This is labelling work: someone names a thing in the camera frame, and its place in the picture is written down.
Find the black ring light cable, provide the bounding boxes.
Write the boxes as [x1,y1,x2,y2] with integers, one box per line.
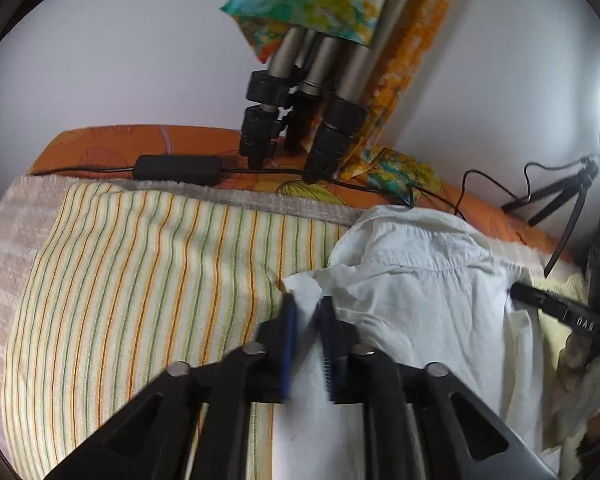
[220,157,598,221]

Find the yellow striped bed sheet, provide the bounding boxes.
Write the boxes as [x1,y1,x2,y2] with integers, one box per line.
[2,182,593,480]

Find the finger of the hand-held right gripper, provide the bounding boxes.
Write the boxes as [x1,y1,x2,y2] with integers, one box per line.
[510,282,598,335]

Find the thin black adapter cable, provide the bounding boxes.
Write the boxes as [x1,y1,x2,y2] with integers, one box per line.
[30,157,136,177]

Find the black power adapter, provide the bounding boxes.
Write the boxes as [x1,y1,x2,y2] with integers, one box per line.
[132,155,223,181]

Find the folded silver tripod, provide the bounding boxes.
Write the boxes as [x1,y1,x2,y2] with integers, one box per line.
[239,0,431,184]

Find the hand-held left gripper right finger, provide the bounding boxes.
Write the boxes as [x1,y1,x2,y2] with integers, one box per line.
[319,296,561,480]

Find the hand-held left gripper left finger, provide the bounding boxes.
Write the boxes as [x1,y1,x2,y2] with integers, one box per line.
[42,292,301,480]

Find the person's right hand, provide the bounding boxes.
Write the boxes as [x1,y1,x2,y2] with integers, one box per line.
[550,330,600,456]

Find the small black tripod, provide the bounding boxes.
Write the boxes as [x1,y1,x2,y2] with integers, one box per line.
[500,157,600,278]

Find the orange patterned hanging cloth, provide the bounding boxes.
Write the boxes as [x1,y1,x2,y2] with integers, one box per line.
[337,0,466,206]

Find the white shirt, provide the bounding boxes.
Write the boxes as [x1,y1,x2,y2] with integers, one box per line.
[270,204,563,480]

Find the orange patterned bed sheet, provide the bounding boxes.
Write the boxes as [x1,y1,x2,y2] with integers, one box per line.
[27,125,576,266]

